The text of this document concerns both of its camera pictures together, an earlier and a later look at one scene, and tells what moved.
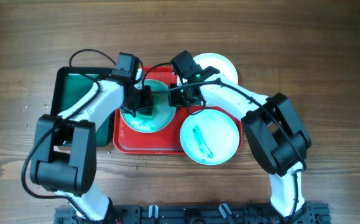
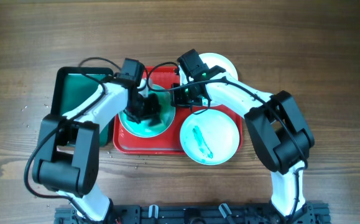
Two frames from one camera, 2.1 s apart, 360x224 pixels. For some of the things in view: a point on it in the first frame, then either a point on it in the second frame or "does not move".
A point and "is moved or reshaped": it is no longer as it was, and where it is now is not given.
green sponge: (145, 112) is moved or reshaped
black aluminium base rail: (312, 213) does not move
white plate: (209, 137) does not move
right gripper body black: (177, 98) does not move
